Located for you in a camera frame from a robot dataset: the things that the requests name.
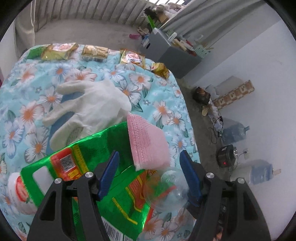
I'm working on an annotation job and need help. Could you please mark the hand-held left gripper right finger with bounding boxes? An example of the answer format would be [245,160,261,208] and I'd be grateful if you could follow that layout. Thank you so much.
[179,150,271,241]

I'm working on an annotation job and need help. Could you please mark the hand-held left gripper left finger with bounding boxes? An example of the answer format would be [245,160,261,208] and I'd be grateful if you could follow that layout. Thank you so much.
[27,151,120,241]

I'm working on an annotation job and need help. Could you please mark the clear plastic dome lid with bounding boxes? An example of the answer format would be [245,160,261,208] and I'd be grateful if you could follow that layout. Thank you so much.
[143,169,192,212]

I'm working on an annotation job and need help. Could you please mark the green snack bag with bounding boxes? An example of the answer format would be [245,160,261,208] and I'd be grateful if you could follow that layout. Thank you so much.
[20,122,176,241]

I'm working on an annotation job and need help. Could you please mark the pink dish cloth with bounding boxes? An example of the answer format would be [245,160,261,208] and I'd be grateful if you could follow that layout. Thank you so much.
[127,113,171,171]

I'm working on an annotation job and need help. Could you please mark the black rice cooker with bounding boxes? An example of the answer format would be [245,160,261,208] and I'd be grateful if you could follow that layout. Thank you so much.
[216,144,240,168]

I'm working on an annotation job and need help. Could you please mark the blue water jug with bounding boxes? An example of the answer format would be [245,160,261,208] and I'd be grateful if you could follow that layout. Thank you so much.
[221,118,250,144]

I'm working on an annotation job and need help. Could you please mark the cardboard scraps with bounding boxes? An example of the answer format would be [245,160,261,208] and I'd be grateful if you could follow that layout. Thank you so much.
[202,104,219,117]

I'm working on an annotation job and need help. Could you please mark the white cloth glove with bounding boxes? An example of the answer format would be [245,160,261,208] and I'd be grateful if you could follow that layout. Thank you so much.
[42,79,132,151]

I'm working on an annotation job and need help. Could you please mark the dark printed box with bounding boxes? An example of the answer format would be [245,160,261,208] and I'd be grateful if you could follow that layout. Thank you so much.
[194,86,211,105]

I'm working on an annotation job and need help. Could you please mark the white instant noodle cup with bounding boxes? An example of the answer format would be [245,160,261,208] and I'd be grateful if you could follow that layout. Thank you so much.
[7,172,38,215]

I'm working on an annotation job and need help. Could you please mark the tall patterned box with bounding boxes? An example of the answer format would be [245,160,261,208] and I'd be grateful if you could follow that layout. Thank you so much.
[211,80,255,109]

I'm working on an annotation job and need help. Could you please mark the white foam box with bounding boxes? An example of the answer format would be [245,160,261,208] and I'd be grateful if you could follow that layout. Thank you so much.
[214,75,244,98]

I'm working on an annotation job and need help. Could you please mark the floral light blue blanket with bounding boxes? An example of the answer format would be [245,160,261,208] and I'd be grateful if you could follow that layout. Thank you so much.
[0,44,200,241]

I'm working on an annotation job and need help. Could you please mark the yellow crinkled snack packet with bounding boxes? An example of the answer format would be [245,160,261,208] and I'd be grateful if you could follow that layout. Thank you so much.
[151,62,170,79]

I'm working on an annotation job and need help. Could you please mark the grey cabinet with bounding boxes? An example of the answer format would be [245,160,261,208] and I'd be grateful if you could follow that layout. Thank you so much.
[138,28,202,79]

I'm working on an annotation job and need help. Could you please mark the gold orange snack packet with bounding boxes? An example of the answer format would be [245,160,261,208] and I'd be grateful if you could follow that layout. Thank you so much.
[120,49,146,70]

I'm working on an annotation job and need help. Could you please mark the gold foil snack packet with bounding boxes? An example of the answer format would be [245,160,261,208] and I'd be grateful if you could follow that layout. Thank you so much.
[81,45,109,63]

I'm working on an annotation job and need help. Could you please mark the mint perforated holder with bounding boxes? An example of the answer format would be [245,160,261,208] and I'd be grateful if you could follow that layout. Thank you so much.
[193,44,211,58]

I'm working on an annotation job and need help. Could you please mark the pile of papers and boxes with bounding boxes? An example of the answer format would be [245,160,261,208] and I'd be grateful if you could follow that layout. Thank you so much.
[172,38,197,56]

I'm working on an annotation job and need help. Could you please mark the gold and red snack packet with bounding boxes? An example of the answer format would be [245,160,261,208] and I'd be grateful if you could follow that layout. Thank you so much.
[41,43,79,61]

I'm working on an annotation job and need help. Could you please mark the green snack packet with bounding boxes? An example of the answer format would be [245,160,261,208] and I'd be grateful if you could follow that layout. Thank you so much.
[26,46,47,60]

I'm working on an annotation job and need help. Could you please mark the green plastic toy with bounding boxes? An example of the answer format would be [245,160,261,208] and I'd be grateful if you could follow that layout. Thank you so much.
[144,14,155,29]

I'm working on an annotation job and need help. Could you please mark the grey curtain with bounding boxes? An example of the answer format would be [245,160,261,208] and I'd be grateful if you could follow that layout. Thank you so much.
[159,0,265,40]

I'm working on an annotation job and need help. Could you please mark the beige curtain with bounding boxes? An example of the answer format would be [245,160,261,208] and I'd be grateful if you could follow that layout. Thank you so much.
[15,0,36,61]

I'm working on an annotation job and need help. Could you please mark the metal window railing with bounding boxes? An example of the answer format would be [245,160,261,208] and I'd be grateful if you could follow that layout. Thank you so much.
[35,0,151,26]

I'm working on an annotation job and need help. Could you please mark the heap of clothes and cardboard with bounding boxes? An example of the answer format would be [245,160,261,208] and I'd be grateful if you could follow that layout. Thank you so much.
[143,3,183,24]

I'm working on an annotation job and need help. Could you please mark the black cable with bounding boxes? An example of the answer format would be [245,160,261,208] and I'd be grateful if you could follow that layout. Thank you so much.
[209,116,223,144]

